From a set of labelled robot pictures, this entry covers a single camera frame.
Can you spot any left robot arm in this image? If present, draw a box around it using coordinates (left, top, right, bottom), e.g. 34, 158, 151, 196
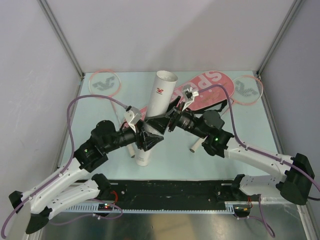
9, 120, 164, 235

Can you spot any aluminium frame post right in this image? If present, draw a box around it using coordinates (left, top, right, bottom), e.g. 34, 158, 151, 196
255, 0, 306, 78

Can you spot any aluminium frame post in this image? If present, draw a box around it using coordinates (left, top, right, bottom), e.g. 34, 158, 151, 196
37, 0, 85, 79
255, 0, 306, 78

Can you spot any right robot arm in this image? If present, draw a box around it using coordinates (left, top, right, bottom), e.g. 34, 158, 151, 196
145, 105, 315, 206

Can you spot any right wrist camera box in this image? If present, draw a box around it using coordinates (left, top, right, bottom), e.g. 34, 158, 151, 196
182, 84, 199, 111

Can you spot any aluminium frame post left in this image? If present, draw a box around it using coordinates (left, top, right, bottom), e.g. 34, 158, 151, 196
37, 0, 85, 79

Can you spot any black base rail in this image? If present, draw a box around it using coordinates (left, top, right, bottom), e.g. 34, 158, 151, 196
101, 180, 248, 207

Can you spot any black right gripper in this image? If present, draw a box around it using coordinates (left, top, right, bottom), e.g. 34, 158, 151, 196
144, 95, 208, 139

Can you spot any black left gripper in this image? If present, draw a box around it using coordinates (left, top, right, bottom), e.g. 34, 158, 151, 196
103, 119, 164, 153

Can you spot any white shuttlecock tube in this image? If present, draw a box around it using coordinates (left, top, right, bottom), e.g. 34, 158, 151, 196
135, 70, 178, 167

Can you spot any white slotted cable duct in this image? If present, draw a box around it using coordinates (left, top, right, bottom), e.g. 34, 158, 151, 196
64, 202, 250, 214

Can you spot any pink racket bag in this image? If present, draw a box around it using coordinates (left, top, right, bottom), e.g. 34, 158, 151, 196
119, 69, 236, 128

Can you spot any pink racket right side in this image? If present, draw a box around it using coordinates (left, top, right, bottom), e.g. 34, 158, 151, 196
189, 75, 265, 153

